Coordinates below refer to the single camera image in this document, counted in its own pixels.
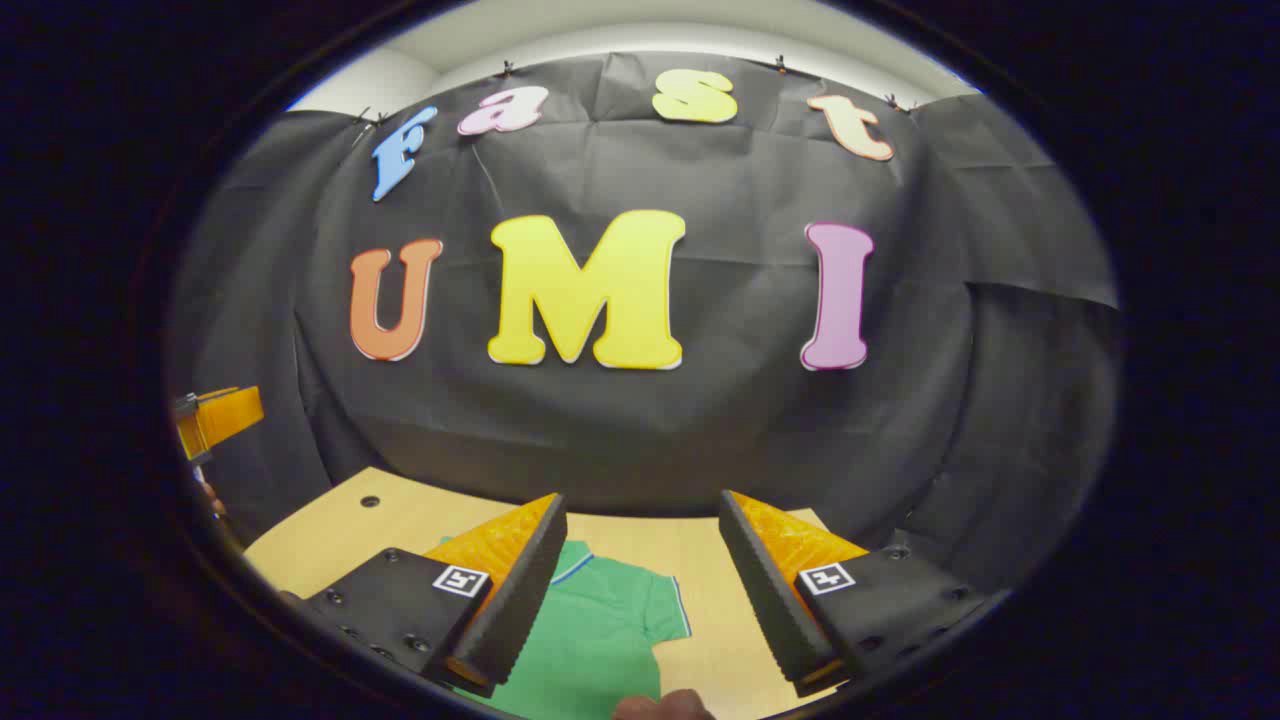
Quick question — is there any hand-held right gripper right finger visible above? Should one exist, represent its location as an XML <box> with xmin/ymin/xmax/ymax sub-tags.
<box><xmin>718</xmin><ymin>489</ymin><xmax>1011</xmax><ymax>699</ymax></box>

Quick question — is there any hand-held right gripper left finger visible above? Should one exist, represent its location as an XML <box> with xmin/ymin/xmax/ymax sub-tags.
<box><xmin>278</xmin><ymin>492</ymin><xmax>569</xmax><ymax>699</ymax></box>

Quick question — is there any green T-shirt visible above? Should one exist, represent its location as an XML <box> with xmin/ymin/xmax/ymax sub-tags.
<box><xmin>440</xmin><ymin>538</ymin><xmax>693</xmax><ymax>720</ymax></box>

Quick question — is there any black backdrop cloth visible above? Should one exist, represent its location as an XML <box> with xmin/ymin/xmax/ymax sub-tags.
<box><xmin>165</xmin><ymin>50</ymin><xmax>1121</xmax><ymax>601</ymax></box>

